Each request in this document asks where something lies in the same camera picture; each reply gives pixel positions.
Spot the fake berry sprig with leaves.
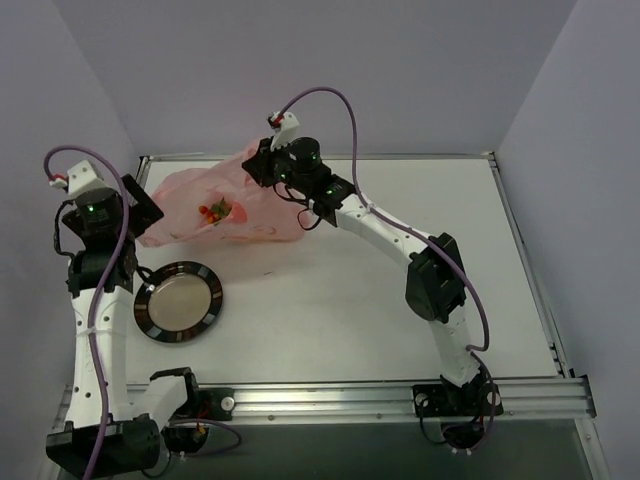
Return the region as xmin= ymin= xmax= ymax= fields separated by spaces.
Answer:
xmin=198 ymin=197 xmax=233 ymax=224

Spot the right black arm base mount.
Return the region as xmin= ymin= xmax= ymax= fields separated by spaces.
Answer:
xmin=412 ymin=382 xmax=504 ymax=455

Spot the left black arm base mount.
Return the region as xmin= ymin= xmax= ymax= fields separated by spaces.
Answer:
xmin=162 ymin=387 xmax=235 ymax=454

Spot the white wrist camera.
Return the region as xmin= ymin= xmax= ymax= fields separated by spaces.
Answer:
xmin=268 ymin=111 xmax=299 ymax=151
xmin=49 ymin=160 xmax=107 ymax=199

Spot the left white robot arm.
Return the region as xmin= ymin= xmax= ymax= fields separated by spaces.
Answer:
xmin=46 ymin=175 xmax=202 ymax=479

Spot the aluminium table frame rail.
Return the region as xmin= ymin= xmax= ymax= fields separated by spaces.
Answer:
xmin=49 ymin=153 xmax=599 ymax=431

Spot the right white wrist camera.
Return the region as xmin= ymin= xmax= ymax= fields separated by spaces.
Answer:
xmin=268 ymin=111 xmax=299 ymax=151

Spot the black rimmed ceramic plate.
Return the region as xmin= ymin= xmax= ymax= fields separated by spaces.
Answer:
xmin=133 ymin=261 xmax=224 ymax=344

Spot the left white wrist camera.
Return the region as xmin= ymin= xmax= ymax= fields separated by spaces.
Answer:
xmin=49 ymin=160 xmax=107 ymax=199

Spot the pink plastic bag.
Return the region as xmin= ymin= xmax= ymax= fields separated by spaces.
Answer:
xmin=139 ymin=141 xmax=312 ymax=247

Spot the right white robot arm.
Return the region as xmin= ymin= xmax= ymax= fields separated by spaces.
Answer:
xmin=242 ymin=137 xmax=488 ymax=413

